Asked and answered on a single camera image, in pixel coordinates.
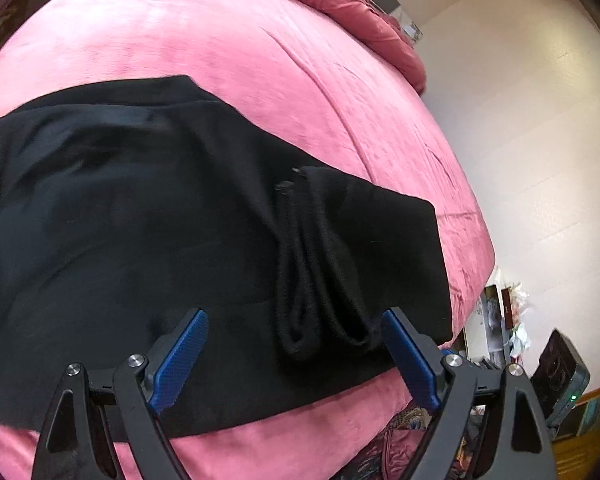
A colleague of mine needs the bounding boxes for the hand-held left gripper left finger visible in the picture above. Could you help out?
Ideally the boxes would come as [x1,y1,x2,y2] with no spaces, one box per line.
[30,308,211,480]

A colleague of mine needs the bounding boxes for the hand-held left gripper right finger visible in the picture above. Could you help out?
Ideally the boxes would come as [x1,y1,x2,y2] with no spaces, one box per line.
[381,307,561,480]

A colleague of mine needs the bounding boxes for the black embroidered pants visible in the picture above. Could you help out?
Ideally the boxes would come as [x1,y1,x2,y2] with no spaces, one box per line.
[0,75,453,438]

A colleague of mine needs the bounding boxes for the patterned cloth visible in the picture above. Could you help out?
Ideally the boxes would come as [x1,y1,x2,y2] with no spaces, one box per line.
[340,405,431,480]

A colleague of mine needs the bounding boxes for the white artificial flowers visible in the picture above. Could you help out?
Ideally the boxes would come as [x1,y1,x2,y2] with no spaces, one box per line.
[505,280,534,361]

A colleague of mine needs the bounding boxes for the black device with green light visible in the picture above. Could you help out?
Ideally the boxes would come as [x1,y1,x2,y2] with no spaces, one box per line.
[530,329,592,428]

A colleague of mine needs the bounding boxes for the wooden furniture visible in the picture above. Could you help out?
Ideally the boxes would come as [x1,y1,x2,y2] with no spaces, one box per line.
[550,385,600,480]

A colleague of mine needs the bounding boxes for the bed with pink blanket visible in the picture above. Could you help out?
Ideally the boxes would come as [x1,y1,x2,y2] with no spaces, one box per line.
[0,0,497,480]

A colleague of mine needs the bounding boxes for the small printed box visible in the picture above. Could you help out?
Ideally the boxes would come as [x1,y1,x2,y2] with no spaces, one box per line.
[400,20,424,44]

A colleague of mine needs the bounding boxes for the picture frame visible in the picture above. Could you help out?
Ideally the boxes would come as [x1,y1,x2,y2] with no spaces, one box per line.
[477,284,515,361]

